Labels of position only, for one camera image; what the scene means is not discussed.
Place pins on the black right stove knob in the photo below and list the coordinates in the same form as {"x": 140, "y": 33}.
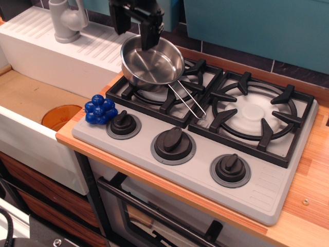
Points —
{"x": 230, "y": 171}

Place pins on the blue toy blueberry cluster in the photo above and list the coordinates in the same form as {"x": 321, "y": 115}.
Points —
{"x": 99, "y": 110}

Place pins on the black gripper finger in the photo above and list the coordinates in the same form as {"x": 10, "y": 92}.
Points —
{"x": 150, "y": 35}
{"x": 120, "y": 20}

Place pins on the black stove knob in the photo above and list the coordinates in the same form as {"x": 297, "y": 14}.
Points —
{"x": 230, "y": 171}
{"x": 173, "y": 147}
{"x": 123, "y": 126}

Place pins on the wooden drawer fronts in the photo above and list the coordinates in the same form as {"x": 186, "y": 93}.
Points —
{"x": 51, "y": 202}

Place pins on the white toy sink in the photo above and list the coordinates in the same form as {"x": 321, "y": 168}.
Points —
{"x": 38, "y": 74}

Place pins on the black left stove knob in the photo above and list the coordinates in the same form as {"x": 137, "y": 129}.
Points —
{"x": 123, "y": 126}

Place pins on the black middle stove knob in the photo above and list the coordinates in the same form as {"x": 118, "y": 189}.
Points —
{"x": 173, "y": 147}

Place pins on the stainless steel pan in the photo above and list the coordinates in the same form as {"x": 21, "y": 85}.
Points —
{"x": 154, "y": 69}

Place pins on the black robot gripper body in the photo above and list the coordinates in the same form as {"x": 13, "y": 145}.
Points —
{"x": 142, "y": 11}

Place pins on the grey toy stove top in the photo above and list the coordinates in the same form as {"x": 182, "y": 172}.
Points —
{"x": 262, "y": 198}

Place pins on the oven door with handle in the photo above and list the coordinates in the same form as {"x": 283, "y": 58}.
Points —
{"x": 148, "y": 217}

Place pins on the black burner grate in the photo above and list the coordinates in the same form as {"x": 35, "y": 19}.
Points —
{"x": 266, "y": 121}
{"x": 198, "y": 79}

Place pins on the black right burner grate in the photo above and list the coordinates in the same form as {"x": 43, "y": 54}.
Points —
{"x": 266, "y": 121}

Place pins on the grey toy faucet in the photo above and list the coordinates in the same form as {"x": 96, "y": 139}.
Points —
{"x": 67, "y": 23}

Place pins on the black left burner grate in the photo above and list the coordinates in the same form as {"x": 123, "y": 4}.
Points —
{"x": 198, "y": 79}

